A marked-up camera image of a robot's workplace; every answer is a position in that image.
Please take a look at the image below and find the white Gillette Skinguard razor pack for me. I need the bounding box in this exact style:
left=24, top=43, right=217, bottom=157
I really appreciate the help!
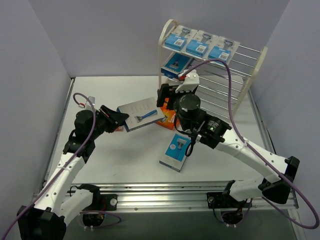
left=208, top=36, right=240, bottom=64

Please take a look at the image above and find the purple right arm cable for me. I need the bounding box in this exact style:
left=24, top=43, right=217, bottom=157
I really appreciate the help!
left=181, top=59, right=320, bottom=230

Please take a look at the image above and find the cream metal-rod shelf rack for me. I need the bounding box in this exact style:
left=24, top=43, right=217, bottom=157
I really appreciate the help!
left=158, top=19, right=268, bottom=120

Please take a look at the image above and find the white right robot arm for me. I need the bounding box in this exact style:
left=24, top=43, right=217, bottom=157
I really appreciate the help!
left=156, top=83, right=300, bottom=207

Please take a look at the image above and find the orange gillette fusion5 box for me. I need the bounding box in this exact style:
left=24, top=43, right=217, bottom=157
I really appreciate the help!
left=115, top=125, right=125, bottom=132
left=156, top=98, right=176, bottom=130

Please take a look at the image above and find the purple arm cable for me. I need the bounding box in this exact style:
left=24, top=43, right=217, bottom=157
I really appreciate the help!
left=181, top=59, right=320, bottom=230
left=0, top=92, right=123, bottom=240

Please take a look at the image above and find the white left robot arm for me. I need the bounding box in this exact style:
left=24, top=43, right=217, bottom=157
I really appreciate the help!
left=17, top=105, right=129, bottom=240

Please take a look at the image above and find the aluminium mounting rail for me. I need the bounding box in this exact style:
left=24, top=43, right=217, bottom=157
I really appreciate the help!
left=27, top=179, right=300, bottom=216

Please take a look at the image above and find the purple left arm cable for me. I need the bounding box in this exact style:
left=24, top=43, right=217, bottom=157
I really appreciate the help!
left=0, top=92, right=123, bottom=240

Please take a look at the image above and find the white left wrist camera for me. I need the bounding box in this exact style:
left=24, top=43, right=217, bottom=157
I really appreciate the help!
left=78, top=96, right=96, bottom=110

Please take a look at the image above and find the grey Harry's box blue razor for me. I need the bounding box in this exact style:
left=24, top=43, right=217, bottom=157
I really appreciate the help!
left=116, top=97, right=165, bottom=133

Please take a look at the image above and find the orange Gillette Fusion5 box middle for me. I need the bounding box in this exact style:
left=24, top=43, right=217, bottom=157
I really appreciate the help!
left=156, top=98, right=176, bottom=130

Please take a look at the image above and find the orange Gillette Fusion5 box left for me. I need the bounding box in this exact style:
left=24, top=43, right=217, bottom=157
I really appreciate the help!
left=115, top=125, right=125, bottom=132

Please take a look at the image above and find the clear Gillette blister pack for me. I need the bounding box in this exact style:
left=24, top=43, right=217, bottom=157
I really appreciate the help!
left=164, top=25, right=198, bottom=52
left=185, top=30, right=219, bottom=58

